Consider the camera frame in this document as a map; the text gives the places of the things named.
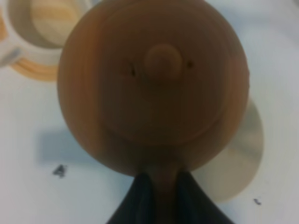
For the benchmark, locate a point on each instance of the brown clay teapot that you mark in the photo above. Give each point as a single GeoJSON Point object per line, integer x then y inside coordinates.
{"type": "Point", "coordinates": [153, 86]}

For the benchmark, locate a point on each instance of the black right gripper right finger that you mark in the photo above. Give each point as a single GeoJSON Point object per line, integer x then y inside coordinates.
{"type": "Point", "coordinates": [193, 206]}

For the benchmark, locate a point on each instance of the white far teacup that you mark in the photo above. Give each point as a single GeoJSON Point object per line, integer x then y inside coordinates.
{"type": "Point", "coordinates": [38, 29]}

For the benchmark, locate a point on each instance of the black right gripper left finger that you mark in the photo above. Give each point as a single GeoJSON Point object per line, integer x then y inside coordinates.
{"type": "Point", "coordinates": [138, 206]}

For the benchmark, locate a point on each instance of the orange far saucer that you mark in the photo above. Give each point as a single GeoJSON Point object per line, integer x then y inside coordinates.
{"type": "Point", "coordinates": [35, 70]}

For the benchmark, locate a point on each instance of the beige teapot coaster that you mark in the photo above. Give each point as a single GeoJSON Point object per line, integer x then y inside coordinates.
{"type": "Point", "coordinates": [234, 168]}

